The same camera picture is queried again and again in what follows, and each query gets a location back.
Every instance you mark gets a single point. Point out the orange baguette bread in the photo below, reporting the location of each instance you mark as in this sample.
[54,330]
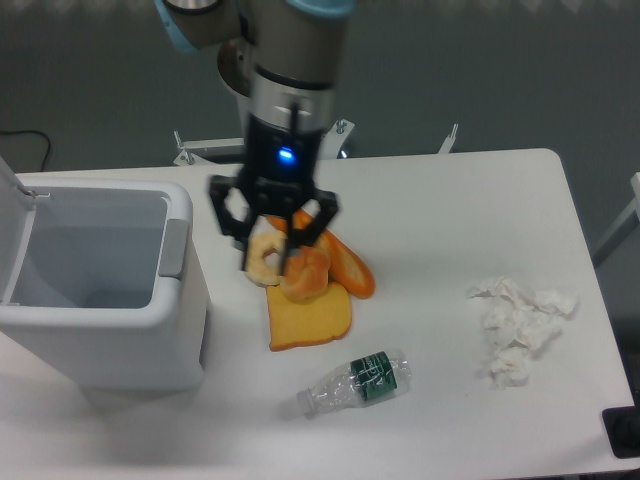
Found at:
[347,268]

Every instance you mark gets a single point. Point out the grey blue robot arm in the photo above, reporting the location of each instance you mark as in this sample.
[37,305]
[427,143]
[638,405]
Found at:
[292,55]

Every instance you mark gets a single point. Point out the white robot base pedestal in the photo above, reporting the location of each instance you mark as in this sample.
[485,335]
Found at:
[236,67]

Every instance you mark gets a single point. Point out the crushed clear plastic bottle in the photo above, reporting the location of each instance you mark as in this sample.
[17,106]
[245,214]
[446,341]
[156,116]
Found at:
[359,383]

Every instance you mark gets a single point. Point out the white push-lid trash can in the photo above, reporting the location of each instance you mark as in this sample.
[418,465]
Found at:
[100,279]

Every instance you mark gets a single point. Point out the yellow toast slice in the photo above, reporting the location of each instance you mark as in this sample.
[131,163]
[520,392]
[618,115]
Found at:
[312,322]

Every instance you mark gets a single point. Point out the crumpled white tissue paper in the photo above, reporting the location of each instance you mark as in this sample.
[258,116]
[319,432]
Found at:
[519,323]

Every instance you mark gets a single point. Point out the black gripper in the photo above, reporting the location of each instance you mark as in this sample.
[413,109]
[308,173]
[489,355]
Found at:
[277,178]

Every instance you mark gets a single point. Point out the knotted bread roll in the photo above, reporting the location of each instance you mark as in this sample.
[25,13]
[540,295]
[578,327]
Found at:
[306,274]

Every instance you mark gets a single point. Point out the black clamp at table edge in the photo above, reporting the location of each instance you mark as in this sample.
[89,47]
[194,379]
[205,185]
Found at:
[622,428]

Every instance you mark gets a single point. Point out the white metal frame bracket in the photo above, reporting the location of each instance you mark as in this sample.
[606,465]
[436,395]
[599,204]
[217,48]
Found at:
[334,145]

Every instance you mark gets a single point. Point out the white frame post right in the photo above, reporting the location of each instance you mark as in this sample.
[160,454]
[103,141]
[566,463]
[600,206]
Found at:
[620,229]

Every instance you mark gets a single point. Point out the pale ring donut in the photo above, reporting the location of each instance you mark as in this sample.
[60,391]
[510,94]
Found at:
[266,258]

